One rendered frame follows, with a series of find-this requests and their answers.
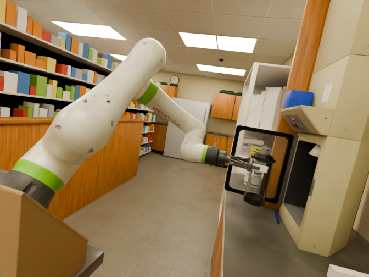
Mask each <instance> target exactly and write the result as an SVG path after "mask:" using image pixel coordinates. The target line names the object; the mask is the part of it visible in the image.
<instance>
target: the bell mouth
mask: <svg viewBox="0 0 369 277"><path fill-rule="evenodd" d="M320 150H321V146H320V145H318V144H317V145H316V146H315V147H314V148H313V149H312V150H311V151H310V152H309V154H310V155H312V156H316V157H319V154H320Z"/></svg>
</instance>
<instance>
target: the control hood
mask: <svg viewBox="0 0 369 277"><path fill-rule="evenodd" d="M280 112H281V114H282V115H283V116H284V118H285V120H286V121H287V122H288V124H289V125H290V127H291V128H292V129H293V127H292V126H291V124H290V123H289V121H288V120H287V119H286V117H285V116H286V115H297V116H298V117H299V119H300V120H301V121H302V123H303V124H304V125H305V127H306V128H307V129H308V131H303V130H294V129H293V130H294V131H300V132H307V133H311V134H318V135H325V136H327V135H328V132H329V127H330V125H331V121H332V117H333V113H334V110H333V109H327V108H319V107H312V106H304V105H300V106H295V107H290V108H285V109H281V110H280Z"/></svg>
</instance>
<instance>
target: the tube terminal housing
mask: <svg viewBox="0 0 369 277"><path fill-rule="evenodd" d="M331 82H333V84H332V88H331V92H330V96H329V99H328V102H325V103H321V101H322V96H323V92H324V89H325V85H326V84H328V83H331ZM308 92H313V93H314V96H313V99H312V104H311V106H312V107H319V108H327V109H333V110H334V113H333V117H332V121H331V125H330V127H329V132H328V135H327V136H325V135H318V134H311V133H307V132H300V131H298V136H299V138H298V141H304V142H310V143H315V144H318V145H320V146H321V150H320V154H319V157H318V161H317V165H316V169H315V173H314V177H313V178H314V179H315V184H314V189H313V191H312V195H311V196H310V195H309V196H308V199H307V203H306V207H305V211H304V215H303V219H302V222H301V226H300V227H298V226H297V224H296V223H295V221H294V220H293V218H292V217H291V215H290V214H289V212H288V211H287V209H286V207H285V206H284V204H283V203H282V205H280V208H279V212H278V213H279V215H280V217H281V218H282V220H283V222H284V224H285V226H286V228H287V229H288V231H289V233H290V235H291V237H292V239H293V241H294V242H295V244H296V246H297V248H298V249H300V250H303V251H307V252H311V253H315V254H319V255H322V256H325V257H329V256H330V255H332V254H334V253H336V252H337V251H339V250H341V249H342V248H344V247H345V246H347V243H348V239H349V236H350V233H351V229H352V227H353V223H354V219H355V216H356V212H357V209H358V206H359V203H360V199H361V196H362V192H363V190H364V186H365V182H366V179H367V176H368V172H369V56H361V55H354V54H349V55H347V56H345V57H344V58H342V59H340V60H338V61H336V62H334V63H333V64H331V65H329V66H327V67H325V68H323V69H321V70H320V71H318V72H316V73H314V74H313V75H312V78H311V82H310V87H309V91H308ZM297 144H298V142H297ZM296 149H297V147H296ZM296 149H295V152H296ZM294 156H295V154H294ZM293 160H294V159H293ZM292 164H293V163H292ZM291 169H292V167H291ZM290 171H291V170H290ZM289 176H290V174H289ZM288 181H289V178H288ZM287 185H288V183H287ZM286 189H287V188H286ZM285 194H286V192H285ZM285 194H284V196H285ZM283 200H284V199H283Z"/></svg>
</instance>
